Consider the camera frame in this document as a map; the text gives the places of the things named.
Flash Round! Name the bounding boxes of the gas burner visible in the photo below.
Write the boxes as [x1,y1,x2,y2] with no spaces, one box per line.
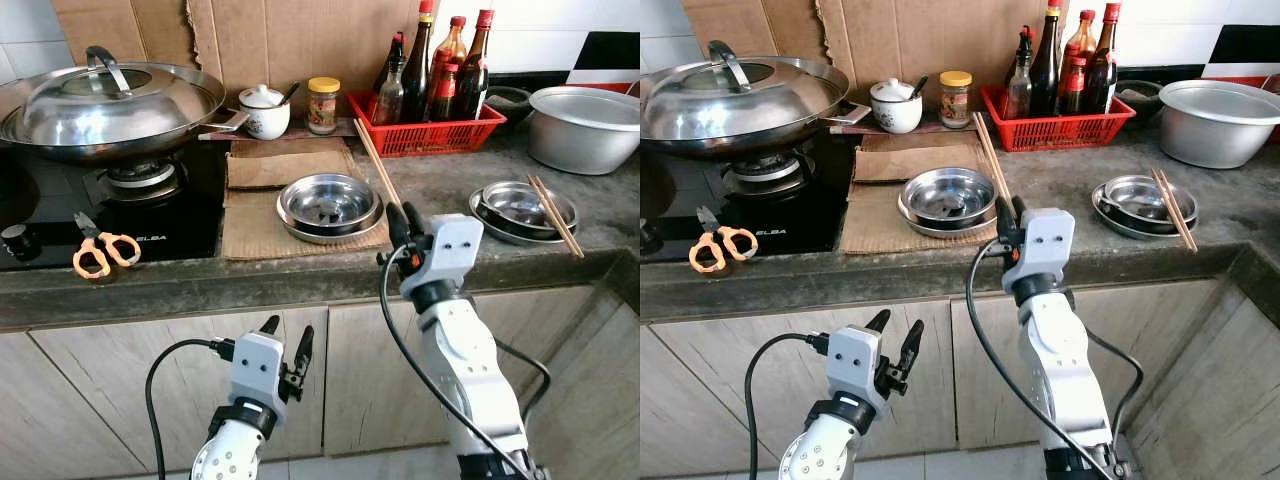
[95,155,187,207]
[721,150,807,200]

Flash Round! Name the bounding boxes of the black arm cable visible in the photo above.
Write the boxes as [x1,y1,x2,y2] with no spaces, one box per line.
[1088,330,1146,441]
[144,338,237,480]
[965,238,1121,480]
[377,243,529,480]
[495,340,554,422]
[744,332,833,480]

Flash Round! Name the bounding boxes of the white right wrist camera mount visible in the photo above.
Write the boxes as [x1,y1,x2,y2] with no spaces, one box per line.
[400,213,485,299]
[1003,208,1076,291]

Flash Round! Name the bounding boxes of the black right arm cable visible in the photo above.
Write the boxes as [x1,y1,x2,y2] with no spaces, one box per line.
[1088,330,1146,441]
[965,238,1121,480]
[377,243,529,480]
[495,340,554,422]

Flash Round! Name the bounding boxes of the dark bottle black nozzle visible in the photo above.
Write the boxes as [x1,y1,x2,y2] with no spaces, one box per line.
[1014,25,1037,89]
[383,32,409,96]

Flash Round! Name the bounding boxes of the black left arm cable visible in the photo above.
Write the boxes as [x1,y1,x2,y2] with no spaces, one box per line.
[744,332,833,480]
[144,338,237,480]

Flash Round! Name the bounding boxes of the steel wok lid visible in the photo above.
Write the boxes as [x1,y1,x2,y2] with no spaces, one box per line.
[18,45,217,149]
[643,40,852,142]

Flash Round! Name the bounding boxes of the flat cardboard mat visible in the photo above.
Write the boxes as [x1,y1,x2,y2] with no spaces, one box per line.
[221,185,392,262]
[840,180,1002,256]

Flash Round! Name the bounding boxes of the amber bottle red cap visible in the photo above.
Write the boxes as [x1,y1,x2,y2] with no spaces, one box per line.
[433,15,469,76]
[1062,9,1098,71]

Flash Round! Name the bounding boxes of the glass jar yellow lid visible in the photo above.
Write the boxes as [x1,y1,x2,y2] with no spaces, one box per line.
[939,70,974,129]
[306,77,342,136]

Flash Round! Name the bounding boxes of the dark bowl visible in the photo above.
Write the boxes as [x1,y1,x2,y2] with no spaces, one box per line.
[1114,80,1166,123]
[484,86,535,129]

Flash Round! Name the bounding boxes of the orange handled scissors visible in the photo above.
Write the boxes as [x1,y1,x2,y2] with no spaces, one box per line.
[688,205,760,275]
[72,211,143,281]

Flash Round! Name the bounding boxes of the clear glass bottle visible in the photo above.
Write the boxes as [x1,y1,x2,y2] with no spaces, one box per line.
[373,57,406,127]
[1004,52,1035,121]

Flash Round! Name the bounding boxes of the white ceramic condiment jar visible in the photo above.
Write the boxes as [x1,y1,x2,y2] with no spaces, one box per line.
[869,78,924,135]
[238,85,292,141]

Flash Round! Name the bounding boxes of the wooden chopstick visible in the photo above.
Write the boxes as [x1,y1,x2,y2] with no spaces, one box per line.
[533,175,587,257]
[527,178,581,260]
[1156,168,1199,250]
[972,113,1009,206]
[356,118,407,213]
[352,119,402,216]
[976,112,1014,203]
[1150,170,1194,254]

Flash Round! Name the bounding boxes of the red plastic basket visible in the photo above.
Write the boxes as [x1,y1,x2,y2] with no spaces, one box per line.
[347,90,508,159]
[980,84,1138,153]

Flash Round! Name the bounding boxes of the black glass gas stove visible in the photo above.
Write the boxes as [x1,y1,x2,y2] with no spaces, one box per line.
[640,133,863,264]
[0,140,231,273]

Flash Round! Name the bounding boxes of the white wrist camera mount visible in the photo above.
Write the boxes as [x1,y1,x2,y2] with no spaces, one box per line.
[228,332,289,407]
[1003,208,1076,291]
[400,213,485,299]
[826,325,887,402]

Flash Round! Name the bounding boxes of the large cardboard sheet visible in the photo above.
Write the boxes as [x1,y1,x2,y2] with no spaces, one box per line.
[815,0,1053,106]
[190,0,426,113]

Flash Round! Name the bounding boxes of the dark sauce bottle red cap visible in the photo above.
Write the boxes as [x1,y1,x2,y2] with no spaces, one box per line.
[453,9,495,122]
[1083,2,1122,115]

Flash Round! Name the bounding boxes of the small red label bottle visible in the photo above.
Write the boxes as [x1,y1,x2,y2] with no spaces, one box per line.
[1060,55,1089,117]
[429,58,461,123]

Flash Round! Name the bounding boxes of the folded cardboard mat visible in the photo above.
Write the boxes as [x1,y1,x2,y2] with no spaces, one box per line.
[226,138,367,192]
[853,132,991,185]

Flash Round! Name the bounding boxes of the steel wok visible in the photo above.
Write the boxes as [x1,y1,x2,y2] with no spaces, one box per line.
[0,62,251,167]
[640,55,872,161]

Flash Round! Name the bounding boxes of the wood grain cabinet door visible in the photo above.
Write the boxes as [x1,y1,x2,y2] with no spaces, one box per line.
[650,300,948,472]
[525,290,641,480]
[30,305,328,477]
[0,330,147,480]
[1125,285,1280,480]
[322,285,602,459]
[945,280,1227,454]
[640,327,746,480]

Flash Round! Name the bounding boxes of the large aluminium basin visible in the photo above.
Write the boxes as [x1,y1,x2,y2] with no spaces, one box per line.
[1158,79,1280,170]
[527,85,641,177]

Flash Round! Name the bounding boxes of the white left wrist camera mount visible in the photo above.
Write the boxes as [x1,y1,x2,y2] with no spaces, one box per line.
[826,325,887,402]
[228,332,289,407]

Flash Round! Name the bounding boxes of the small cardboard sheet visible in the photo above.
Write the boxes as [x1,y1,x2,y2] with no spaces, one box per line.
[50,0,201,69]
[682,0,829,63]

